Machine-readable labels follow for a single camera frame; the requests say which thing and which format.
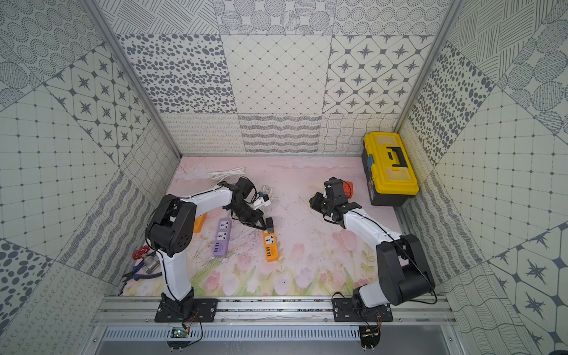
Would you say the red cube adapter plug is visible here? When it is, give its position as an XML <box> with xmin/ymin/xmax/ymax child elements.
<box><xmin>343</xmin><ymin>181</ymin><xmax>354</xmax><ymax>198</ymax></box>

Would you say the black charger plug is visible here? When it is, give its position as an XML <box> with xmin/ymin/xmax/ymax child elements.
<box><xmin>266</xmin><ymin>217</ymin><xmax>275</xmax><ymax>234</ymax></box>

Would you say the purple power strip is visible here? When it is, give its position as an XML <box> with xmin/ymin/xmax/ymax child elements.
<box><xmin>213</xmin><ymin>217</ymin><xmax>232</xmax><ymax>257</ymax></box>

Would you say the large orange power strip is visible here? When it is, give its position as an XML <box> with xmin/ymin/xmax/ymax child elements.
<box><xmin>193</xmin><ymin>213</ymin><xmax>207</xmax><ymax>234</ymax></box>

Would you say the small orange power strip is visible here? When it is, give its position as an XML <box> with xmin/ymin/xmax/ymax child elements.
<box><xmin>262</xmin><ymin>231</ymin><xmax>280</xmax><ymax>263</ymax></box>

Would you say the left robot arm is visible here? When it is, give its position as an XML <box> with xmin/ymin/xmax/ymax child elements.
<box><xmin>145</xmin><ymin>177</ymin><xmax>268</xmax><ymax>319</ymax></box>

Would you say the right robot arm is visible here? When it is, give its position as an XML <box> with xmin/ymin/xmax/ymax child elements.
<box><xmin>309</xmin><ymin>177</ymin><xmax>435</xmax><ymax>309</ymax></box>

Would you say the yellow black toolbox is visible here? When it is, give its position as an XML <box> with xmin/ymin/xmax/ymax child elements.
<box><xmin>362</xmin><ymin>132</ymin><xmax>419</xmax><ymax>207</ymax></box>

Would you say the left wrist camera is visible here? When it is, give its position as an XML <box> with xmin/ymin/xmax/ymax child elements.
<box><xmin>252</xmin><ymin>195</ymin><xmax>272</xmax><ymax>210</ymax></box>

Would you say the white strip cable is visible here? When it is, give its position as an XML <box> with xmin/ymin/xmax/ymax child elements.
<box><xmin>207</xmin><ymin>166</ymin><xmax>248</xmax><ymax>182</ymax></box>

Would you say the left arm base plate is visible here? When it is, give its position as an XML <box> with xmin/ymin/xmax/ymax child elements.
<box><xmin>154</xmin><ymin>297</ymin><xmax>219</xmax><ymax>323</ymax></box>

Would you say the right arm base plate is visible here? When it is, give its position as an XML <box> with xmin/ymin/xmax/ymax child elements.
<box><xmin>331</xmin><ymin>297</ymin><xmax>393</xmax><ymax>323</ymax></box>

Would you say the aluminium mounting rail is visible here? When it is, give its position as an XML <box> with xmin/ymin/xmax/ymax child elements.
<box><xmin>91</xmin><ymin>295</ymin><xmax>457</xmax><ymax>326</ymax></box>

